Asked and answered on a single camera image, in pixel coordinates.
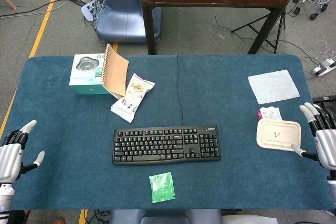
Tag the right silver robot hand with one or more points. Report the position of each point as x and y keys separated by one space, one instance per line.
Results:
x=324 y=142

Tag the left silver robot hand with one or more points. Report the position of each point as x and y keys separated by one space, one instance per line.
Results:
x=10 y=153

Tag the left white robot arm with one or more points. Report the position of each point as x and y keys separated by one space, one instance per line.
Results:
x=4 y=197

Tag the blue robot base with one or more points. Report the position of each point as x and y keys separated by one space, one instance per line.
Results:
x=123 y=11

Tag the black computer keyboard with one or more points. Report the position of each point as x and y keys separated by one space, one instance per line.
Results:
x=166 y=145

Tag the beige pulp tray lid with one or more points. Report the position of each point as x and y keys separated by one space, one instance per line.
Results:
x=278 y=134

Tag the white pink sachet packet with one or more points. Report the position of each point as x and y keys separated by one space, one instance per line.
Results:
x=270 y=113

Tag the white extension socket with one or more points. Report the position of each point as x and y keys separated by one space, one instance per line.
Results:
x=324 y=67

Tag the white paper napkin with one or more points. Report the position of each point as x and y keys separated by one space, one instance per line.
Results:
x=273 y=86

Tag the white teal product box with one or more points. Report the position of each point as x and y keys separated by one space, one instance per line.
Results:
x=84 y=77

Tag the black tripod stand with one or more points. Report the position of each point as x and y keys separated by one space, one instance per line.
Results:
x=265 y=30

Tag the brown spiral notebook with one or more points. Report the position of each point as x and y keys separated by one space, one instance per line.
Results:
x=116 y=73

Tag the white snack bag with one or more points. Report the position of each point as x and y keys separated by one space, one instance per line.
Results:
x=132 y=95

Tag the green sachet packet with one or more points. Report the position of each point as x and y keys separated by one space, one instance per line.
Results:
x=162 y=187

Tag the blue table mat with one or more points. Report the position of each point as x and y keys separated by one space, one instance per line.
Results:
x=168 y=134

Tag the white power strip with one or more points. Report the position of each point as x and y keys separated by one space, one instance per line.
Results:
x=90 y=9

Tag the blue robot torso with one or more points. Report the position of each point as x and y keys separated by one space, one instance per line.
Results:
x=168 y=216

